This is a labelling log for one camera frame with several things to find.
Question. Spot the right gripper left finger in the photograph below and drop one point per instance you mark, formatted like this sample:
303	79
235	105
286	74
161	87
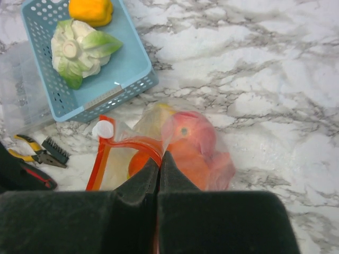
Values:
116	221

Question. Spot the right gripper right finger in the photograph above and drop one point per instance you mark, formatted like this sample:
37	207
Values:
195	221

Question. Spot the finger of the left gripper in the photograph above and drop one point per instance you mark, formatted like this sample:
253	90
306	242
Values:
14	177

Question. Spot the orange carrot toy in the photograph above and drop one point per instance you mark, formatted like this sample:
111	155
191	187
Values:
137	163

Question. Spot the clear zip top bag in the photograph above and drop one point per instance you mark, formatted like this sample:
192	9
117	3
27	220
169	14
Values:
119	142

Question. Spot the red apple toy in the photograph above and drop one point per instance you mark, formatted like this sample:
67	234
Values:
192	140

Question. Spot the yellow lemon toy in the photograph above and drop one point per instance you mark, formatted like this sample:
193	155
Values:
166	108

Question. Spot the red utility knife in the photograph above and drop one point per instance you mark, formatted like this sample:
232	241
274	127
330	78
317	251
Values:
45	179

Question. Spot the black comb piece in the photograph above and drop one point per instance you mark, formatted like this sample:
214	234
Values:
55	150

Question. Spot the clear plastic screw box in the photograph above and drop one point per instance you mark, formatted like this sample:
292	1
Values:
24	103

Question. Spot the white cauliflower toy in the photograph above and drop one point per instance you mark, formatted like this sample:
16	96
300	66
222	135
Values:
79	51

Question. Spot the blue plastic basket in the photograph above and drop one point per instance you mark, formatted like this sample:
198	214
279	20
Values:
128	73

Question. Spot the yellow bell pepper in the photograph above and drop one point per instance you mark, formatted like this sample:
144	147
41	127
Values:
93	12

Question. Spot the yellow handled pliers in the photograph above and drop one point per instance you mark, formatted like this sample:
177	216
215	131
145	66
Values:
41	155

